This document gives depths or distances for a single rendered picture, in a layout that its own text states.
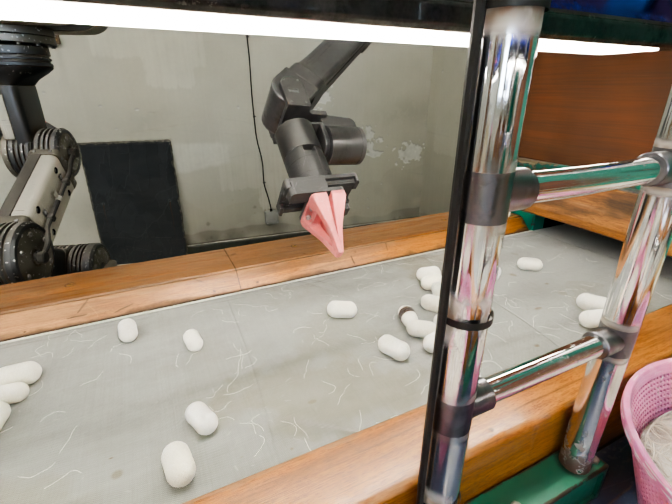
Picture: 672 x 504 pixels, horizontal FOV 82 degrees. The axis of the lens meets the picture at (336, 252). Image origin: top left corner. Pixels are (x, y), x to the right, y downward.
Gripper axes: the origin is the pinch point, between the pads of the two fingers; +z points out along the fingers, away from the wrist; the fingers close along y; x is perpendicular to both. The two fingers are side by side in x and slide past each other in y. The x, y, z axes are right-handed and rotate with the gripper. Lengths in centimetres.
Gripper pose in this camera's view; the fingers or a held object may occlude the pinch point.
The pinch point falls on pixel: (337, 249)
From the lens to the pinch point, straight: 48.8
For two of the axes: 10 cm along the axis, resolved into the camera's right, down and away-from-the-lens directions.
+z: 3.2, 8.7, -3.8
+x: -2.9, 4.7, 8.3
